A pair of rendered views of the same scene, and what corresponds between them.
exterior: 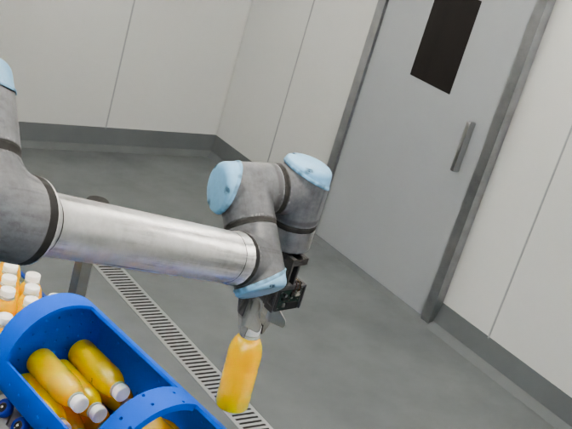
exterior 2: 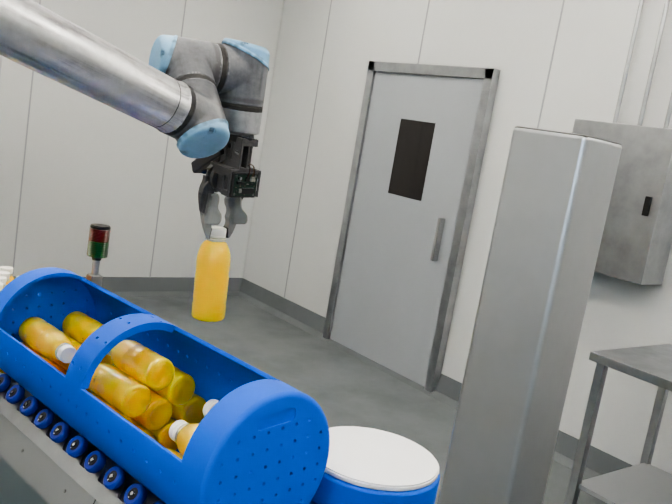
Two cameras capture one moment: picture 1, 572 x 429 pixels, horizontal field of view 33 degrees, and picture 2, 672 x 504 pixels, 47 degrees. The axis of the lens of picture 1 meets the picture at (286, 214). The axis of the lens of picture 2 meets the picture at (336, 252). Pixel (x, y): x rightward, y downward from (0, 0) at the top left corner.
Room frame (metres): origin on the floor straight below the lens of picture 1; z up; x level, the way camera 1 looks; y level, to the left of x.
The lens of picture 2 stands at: (0.21, -0.27, 1.68)
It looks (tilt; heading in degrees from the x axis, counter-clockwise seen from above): 9 degrees down; 1
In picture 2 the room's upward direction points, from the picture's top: 10 degrees clockwise
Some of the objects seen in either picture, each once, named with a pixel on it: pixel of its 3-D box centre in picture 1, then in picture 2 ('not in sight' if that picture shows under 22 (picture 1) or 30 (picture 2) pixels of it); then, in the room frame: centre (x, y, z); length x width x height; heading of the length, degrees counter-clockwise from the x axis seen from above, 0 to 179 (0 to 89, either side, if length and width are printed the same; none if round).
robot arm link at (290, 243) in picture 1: (289, 233); (238, 121); (1.68, -0.02, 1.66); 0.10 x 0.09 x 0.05; 135
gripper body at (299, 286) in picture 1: (278, 273); (233, 164); (1.68, -0.02, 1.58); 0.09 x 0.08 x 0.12; 45
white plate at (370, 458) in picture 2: not in sight; (372, 456); (1.70, -0.39, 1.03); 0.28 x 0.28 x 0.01
